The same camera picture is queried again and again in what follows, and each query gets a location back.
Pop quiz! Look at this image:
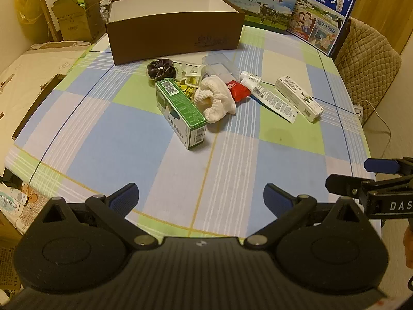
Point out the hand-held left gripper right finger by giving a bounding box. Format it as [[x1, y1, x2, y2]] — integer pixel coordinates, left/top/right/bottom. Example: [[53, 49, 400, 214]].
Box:
[[243, 183, 367, 251]]

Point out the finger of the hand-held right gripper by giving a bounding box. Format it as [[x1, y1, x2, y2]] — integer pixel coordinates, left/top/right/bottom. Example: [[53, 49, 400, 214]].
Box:
[[364, 157, 413, 175], [325, 174, 413, 198]]

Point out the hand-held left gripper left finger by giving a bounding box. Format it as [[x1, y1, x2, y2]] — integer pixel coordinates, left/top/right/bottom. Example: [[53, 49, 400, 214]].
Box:
[[40, 182, 160, 251]]

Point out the white ointment box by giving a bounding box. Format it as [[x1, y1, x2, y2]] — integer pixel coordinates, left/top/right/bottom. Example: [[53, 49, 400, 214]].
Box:
[[274, 75, 324, 123]]

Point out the blue and white tube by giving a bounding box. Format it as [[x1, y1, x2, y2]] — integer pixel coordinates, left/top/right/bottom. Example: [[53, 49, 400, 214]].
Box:
[[248, 83, 298, 124]]

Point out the green carton box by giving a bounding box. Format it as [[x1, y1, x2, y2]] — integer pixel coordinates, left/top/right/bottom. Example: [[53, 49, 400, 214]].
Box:
[[155, 79, 208, 150]]

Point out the red packet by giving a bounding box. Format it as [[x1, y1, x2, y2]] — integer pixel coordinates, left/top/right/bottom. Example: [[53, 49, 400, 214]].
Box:
[[225, 80, 252, 103]]

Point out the white knitted sock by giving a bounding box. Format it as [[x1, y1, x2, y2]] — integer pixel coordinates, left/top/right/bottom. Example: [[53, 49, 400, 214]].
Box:
[[193, 74, 238, 124]]

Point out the small white bottle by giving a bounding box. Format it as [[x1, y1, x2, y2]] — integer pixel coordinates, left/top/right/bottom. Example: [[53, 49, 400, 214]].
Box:
[[239, 70, 262, 84]]

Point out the yellow packet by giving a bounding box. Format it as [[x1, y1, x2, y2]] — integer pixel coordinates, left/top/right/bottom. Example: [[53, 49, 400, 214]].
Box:
[[177, 74, 201, 101]]

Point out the dark hair scrunchie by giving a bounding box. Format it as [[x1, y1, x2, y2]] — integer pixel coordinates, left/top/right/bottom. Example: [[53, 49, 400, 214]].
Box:
[[146, 58, 177, 81]]

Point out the white hair claw clip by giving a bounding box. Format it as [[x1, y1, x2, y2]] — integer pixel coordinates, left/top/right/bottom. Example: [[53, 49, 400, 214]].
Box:
[[175, 61, 207, 86]]

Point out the clear plastic case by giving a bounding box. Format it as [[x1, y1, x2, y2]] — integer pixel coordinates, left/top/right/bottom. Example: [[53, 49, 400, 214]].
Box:
[[202, 52, 241, 83]]

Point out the brown cardboard box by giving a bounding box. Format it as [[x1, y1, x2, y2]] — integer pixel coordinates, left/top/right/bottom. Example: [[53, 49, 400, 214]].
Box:
[[76, 0, 126, 43], [106, 0, 245, 66]]

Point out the quilted chair cover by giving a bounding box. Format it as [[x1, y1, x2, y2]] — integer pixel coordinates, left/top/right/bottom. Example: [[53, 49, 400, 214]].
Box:
[[334, 17, 402, 126]]

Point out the dark blue milk case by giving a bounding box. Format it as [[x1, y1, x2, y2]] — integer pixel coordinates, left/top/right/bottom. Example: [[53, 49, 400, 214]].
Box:
[[287, 0, 357, 56]]

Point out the cardboard box with white flap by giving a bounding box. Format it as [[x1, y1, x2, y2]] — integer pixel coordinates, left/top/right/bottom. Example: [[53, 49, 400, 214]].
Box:
[[40, 0, 95, 43]]

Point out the open brown cardboard box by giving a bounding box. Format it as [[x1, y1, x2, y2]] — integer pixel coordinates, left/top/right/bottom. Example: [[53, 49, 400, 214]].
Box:
[[76, 0, 126, 43]]

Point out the light blue milk case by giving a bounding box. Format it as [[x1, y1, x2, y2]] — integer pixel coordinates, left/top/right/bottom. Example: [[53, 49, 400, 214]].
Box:
[[220, 0, 300, 35]]

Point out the white cable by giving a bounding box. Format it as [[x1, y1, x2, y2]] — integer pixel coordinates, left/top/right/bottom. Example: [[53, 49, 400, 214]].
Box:
[[361, 98, 393, 165]]

